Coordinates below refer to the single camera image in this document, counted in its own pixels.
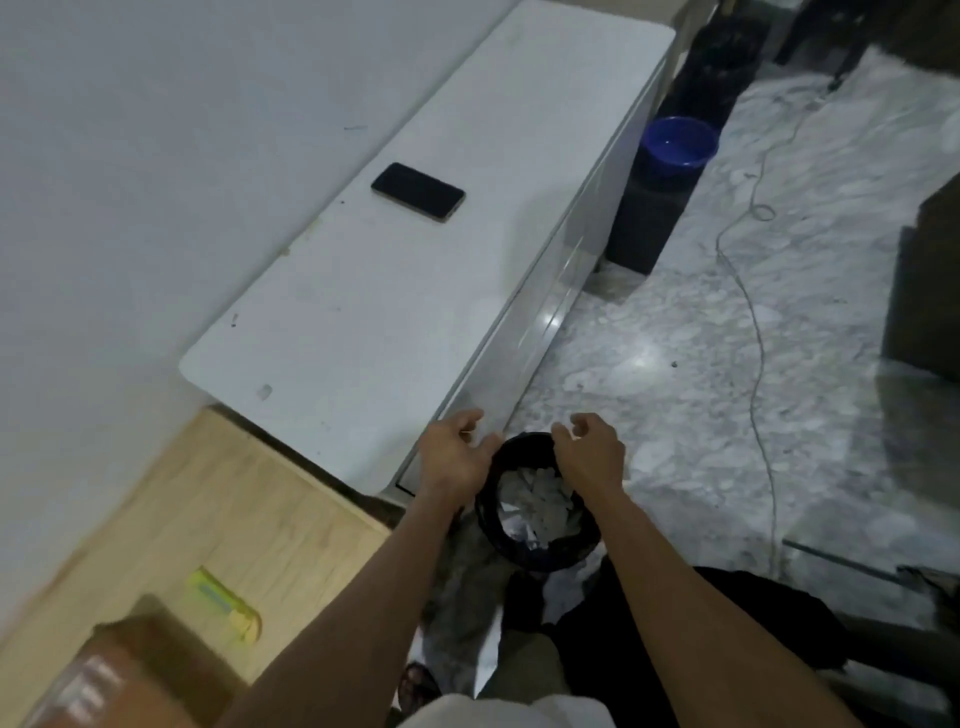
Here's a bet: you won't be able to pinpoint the person's right forearm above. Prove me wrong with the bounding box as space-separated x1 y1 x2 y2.
577 480 864 728

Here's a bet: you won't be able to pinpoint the person's left hand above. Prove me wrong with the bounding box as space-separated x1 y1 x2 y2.
416 408 506 513

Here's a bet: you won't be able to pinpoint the light wooden table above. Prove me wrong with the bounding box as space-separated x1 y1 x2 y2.
0 405 393 728

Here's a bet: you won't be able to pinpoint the white low cabinet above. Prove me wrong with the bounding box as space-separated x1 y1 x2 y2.
178 0 680 500

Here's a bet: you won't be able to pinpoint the black smartphone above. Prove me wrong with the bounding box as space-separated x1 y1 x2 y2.
370 162 467 224

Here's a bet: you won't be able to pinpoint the dark sandal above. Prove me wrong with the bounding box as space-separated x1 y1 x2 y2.
396 661 444 715

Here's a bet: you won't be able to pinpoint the black shorts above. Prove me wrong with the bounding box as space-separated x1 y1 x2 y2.
551 558 852 728

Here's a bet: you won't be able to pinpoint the blue plastic bowl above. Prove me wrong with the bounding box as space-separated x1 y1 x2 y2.
641 115 720 178

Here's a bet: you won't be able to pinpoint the brown cardboard box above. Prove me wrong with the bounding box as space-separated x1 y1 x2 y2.
22 594 249 728

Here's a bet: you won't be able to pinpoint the thin white cable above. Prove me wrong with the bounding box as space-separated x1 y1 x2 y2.
712 75 834 579

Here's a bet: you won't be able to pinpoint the person's right hand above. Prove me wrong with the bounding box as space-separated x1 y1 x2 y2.
551 411 628 501

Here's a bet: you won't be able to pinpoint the person's left forearm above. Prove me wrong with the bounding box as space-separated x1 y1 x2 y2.
213 487 481 728

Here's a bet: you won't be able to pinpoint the white crumpled paper waste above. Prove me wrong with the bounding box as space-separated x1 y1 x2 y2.
497 466 588 547

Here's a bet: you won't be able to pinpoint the white shirt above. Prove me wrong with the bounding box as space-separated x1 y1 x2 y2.
397 693 618 728

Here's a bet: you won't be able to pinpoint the black rectangular box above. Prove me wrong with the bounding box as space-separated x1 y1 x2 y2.
603 11 770 277

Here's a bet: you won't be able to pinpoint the black round waste bin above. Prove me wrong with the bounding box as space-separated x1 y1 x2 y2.
474 432 605 575

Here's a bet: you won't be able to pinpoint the yellow green highlighter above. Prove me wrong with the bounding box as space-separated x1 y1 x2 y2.
186 566 264 645

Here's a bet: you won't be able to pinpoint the dark brown cabinet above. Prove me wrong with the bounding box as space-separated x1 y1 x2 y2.
881 176 960 385

